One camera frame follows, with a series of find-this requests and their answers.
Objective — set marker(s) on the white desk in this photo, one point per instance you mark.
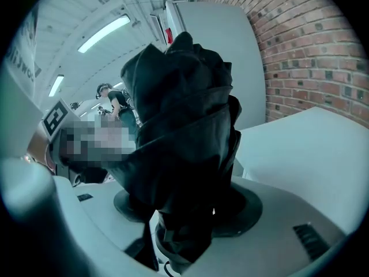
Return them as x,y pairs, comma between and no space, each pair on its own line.
302,154

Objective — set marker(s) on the long ceiling tube light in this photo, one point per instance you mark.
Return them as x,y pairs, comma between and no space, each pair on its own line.
103,33

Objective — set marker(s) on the short ceiling tube light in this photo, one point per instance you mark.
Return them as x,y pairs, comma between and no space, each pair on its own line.
56,85

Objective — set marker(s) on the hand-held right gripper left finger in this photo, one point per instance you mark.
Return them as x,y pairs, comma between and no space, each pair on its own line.
95,221

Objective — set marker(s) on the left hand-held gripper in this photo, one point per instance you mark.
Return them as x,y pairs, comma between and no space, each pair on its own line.
56,117

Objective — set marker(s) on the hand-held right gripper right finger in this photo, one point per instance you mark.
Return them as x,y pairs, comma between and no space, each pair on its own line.
274,241

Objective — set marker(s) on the person's left forearm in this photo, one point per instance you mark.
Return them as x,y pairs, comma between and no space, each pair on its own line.
39,149

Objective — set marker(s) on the black umbrella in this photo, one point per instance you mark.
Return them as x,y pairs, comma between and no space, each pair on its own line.
178,125

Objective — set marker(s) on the white printed t-shirt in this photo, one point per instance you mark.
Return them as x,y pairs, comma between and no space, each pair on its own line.
20,111

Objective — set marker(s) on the grey metal cabinet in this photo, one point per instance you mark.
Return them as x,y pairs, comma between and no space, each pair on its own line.
216,33

